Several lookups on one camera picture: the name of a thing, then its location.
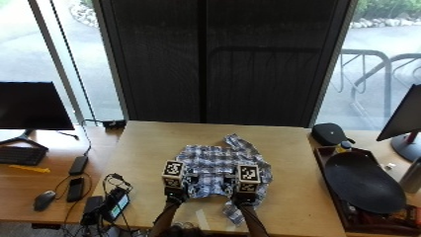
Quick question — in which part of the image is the white marker cube, left glove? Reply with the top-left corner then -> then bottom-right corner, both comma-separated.
160,159 -> 188,190

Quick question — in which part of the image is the small black box device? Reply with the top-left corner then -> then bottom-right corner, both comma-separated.
100,119 -> 128,130

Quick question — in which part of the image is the silver metal bottle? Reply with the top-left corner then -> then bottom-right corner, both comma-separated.
398,155 -> 421,195

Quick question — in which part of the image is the blue white plaid shirt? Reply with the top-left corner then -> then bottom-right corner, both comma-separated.
175,132 -> 274,227

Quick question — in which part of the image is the person's right hand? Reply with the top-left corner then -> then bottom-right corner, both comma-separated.
223,175 -> 262,207

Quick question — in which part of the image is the black round plate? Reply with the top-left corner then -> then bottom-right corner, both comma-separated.
324,151 -> 408,215

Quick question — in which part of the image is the black hanging cord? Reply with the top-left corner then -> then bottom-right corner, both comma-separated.
50,0 -> 99,122

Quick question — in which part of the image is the metal bike rack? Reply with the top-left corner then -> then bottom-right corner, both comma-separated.
335,48 -> 421,130

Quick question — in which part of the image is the black power bank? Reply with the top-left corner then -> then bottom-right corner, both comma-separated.
80,196 -> 106,226

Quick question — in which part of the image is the dark wooden tray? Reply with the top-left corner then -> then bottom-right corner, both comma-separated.
314,145 -> 421,237

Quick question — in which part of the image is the dark computer mouse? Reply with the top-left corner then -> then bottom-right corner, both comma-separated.
34,190 -> 58,212

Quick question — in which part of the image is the person's left hand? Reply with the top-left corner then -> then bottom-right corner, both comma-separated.
162,169 -> 200,205

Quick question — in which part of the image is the black smartphone, dark screen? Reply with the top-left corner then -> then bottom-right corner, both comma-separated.
66,176 -> 86,203

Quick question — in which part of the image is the white marker cube, right glove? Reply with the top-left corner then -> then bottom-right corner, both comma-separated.
236,164 -> 264,195

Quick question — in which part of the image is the white marker cube, glove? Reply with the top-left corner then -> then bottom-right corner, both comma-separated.
160,159 -> 188,190
236,164 -> 264,195

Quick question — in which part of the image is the black keyboard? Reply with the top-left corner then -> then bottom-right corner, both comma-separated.
0,145 -> 50,167

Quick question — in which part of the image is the yellow flat strip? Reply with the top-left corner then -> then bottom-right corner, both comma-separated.
9,164 -> 54,174

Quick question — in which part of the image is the yellow bottle with black cap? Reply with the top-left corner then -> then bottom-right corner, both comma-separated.
336,140 -> 355,154

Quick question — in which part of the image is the black monitor with round base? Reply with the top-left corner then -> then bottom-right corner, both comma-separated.
375,83 -> 421,163

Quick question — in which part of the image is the dark window screen panel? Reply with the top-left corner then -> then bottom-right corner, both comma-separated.
92,0 -> 354,128

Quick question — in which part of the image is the black power adapter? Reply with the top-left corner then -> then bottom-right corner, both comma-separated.
67,155 -> 91,177

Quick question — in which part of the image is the smartphone with lit screen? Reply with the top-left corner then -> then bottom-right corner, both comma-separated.
102,187 -> 132,223

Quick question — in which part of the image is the black cable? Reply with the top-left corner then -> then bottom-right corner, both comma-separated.
79,118 -> 104,158

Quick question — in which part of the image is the grey window frame post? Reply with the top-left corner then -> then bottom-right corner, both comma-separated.
27,0 -> 86,123

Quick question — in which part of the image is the black monitor with V-shaped stand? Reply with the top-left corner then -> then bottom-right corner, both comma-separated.
0,81 -> 76,151

